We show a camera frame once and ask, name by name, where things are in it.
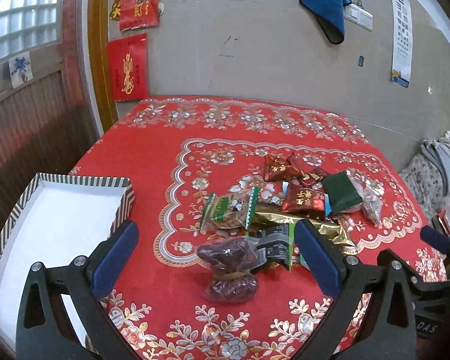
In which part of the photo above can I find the blue flower sticker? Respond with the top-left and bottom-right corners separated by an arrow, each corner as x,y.
9,51 -> 33,89

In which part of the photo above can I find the eye chart poster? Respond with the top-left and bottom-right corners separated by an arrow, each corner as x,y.
391,0 -> 413,88

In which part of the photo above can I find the pile of clothes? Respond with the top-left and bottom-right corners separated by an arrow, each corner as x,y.
399,131 -> 450,225

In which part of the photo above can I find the blue white snack packet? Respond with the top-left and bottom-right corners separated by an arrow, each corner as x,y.
281,179 -> 335,223

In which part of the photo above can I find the upper red wall banner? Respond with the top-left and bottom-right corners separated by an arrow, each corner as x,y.
110,0 -> 159,32

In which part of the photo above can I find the bag of red dates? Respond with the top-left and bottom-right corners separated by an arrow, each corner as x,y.
196,236 -> 261,304

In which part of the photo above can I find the blue hanging cloth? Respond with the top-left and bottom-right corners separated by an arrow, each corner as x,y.
299,0 -> 352,46

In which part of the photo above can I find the clear bag of nuts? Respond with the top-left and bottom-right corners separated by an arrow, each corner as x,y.
345,175 -> 382,227

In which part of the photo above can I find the glass block window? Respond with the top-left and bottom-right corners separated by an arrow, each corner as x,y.
0,0 -> 62,61

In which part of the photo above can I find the dark red small packet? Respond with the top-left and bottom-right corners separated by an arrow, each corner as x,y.
298,166 -> 328,188

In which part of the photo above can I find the red wall banner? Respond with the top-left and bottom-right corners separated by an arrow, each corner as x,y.
107,33 -> 149,102
110,0 -> 159,32

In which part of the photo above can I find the red floral tablecloth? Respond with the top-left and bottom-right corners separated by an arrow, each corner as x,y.
73,97 -> 446,359

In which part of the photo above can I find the green peanut snack bag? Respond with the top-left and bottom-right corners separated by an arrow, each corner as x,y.
200,187 -> 260,231

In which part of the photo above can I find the red gold snack packet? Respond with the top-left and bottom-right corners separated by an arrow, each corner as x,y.
280,183 -> 328,221

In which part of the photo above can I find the striped white cardboard box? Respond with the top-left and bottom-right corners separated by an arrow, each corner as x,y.
0,172 -> 135,352

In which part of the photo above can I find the wooden door frame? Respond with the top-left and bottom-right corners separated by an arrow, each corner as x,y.
87,0 -> 119,135

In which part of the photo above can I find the lower red wall banner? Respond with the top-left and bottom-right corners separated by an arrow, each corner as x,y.
107,33 -> 149,102

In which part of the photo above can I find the dark green snack packet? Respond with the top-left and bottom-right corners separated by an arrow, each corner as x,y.
322,172 -> 363,214

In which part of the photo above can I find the white wall switch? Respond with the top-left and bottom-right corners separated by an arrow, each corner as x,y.
345,4 -> 373,32

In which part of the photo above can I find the green black snack packet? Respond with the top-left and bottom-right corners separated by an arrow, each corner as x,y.
246,223 -> 294,272

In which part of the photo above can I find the gold foil snack packet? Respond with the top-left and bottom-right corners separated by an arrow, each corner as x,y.
253,211 -> 359,255

